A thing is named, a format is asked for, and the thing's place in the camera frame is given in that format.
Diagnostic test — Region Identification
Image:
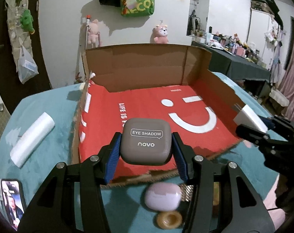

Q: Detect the white charger adapter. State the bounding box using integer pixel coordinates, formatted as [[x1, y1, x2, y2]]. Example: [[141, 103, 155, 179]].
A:
[[233, 105, 268, 133]]

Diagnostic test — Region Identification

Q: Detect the lilac earbuds case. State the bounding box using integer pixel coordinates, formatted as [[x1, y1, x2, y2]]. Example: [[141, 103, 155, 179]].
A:
[[144, 182, 182, 211]]

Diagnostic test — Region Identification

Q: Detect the grey eye shadow case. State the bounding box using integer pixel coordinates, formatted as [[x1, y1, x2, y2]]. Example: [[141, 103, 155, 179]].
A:
[[120, 118, 172, 166]]

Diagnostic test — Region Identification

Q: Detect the amber round sponge holder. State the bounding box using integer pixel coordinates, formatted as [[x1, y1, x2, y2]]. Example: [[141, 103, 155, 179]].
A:
[[156, 211, 182, 230]]

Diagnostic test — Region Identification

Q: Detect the teal table cloth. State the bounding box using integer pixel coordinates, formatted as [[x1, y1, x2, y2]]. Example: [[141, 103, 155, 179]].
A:
[[0, 84, 285, 232]]

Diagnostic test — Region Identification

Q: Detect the white plastic bag roll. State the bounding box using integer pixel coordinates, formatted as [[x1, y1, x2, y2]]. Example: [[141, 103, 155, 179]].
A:
[[10, 112, 55, 168]]

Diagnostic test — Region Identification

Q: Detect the dark cluttered side table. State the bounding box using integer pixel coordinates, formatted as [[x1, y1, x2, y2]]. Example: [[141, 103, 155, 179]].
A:
[[190, 32, 271, 81]]

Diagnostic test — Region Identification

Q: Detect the white wardrobe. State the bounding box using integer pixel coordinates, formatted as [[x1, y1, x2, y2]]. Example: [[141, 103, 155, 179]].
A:
[[247, 0, 283, 65]]

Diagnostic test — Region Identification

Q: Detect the smartphone with lit screen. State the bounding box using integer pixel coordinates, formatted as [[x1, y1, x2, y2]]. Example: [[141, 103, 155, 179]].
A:
[[1, 179, 26, 230]]

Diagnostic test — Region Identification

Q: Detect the red cardboard tray box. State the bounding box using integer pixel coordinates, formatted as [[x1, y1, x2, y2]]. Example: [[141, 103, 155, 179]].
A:
[[70, 43, 247, 187]]

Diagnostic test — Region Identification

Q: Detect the clear hanging plastic bag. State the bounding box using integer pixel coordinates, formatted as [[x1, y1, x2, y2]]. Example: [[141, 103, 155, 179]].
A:
[[17, 46, 39, 84]]

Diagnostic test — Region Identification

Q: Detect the pink plush toy left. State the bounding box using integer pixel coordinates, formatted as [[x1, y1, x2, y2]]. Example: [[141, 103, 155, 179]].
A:
[[87, 19, 101, 47]]

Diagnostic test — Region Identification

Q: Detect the pink plush toy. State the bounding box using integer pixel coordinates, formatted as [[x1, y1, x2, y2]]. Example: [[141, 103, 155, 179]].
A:
[[87, 19, 101, 47], [153, 25, 168, 44]]

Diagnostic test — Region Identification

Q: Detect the pink plush toy right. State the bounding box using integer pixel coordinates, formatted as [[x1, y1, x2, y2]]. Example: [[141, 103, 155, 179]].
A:
[[153, 25, 168, 44]]

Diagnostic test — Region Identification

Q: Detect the green plush on door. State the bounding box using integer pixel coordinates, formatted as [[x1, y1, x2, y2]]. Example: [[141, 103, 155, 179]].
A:
[[20, 10, 35, 34]]

